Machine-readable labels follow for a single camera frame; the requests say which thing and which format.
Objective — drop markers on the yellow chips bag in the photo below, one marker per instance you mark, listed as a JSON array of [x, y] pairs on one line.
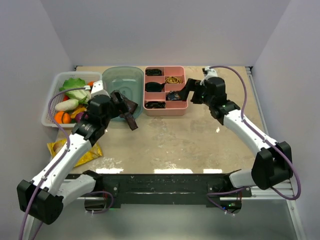
[[94, 153]]

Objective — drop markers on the black rolled tie top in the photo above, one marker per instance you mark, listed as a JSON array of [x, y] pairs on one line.
[[153, 72]]

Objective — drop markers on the yellow rolled tie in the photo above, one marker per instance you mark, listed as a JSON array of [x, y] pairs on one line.
[[173, 80]]

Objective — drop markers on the black rolled belt middle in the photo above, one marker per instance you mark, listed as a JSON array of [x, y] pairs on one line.
[[154, 87]]

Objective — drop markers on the aluminium frame rail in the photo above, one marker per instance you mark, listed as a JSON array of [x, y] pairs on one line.
[[270, 194]]

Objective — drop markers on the black rolled tie bottom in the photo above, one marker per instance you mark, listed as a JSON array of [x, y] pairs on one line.
[[155, 105]]

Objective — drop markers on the white toy radish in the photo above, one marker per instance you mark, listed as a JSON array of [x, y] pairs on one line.
[[67, 105]]

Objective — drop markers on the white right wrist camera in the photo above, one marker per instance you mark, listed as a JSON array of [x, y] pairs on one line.
[[208, 73]]

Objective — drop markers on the black rolled tie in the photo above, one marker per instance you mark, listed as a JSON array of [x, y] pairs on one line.
[[153, 72], [155, 105]]

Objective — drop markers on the brown floral necktie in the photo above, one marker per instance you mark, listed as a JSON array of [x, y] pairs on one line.
[[125, 107]]

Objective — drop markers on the toy cabbage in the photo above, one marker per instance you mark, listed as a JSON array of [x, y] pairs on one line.
[[76, 89]]

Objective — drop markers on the pink divided organizer tray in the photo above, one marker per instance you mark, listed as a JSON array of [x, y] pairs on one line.
[[173, 108]]

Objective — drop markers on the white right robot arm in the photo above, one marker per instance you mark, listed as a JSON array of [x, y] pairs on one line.
[[272, 158]]

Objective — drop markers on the orange toy pumpkin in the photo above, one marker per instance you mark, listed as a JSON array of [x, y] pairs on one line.
[[62, 117]]

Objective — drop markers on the yellow toy pepper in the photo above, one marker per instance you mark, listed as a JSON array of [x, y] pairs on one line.
[[79, 109]]

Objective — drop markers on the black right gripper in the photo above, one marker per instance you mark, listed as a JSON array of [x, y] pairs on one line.
[[192, 85]]

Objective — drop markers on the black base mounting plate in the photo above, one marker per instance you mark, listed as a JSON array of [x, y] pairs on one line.
[[208, 190]]

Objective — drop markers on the dark patterned rolled tie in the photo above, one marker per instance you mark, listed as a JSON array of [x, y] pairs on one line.
[[173, 96]]

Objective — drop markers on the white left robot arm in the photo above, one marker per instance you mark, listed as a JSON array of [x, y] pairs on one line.
[[42, 197]]

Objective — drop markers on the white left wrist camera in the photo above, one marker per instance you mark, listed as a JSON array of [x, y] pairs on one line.
[[99, 88]]

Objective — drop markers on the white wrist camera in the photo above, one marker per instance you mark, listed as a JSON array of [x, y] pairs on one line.
[[99, 88], [208, 73]]

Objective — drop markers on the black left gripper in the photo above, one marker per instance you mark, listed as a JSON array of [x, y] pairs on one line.
[[118, 108]]

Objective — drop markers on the purple toy onion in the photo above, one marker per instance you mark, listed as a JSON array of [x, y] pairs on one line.
[[81, 116]]

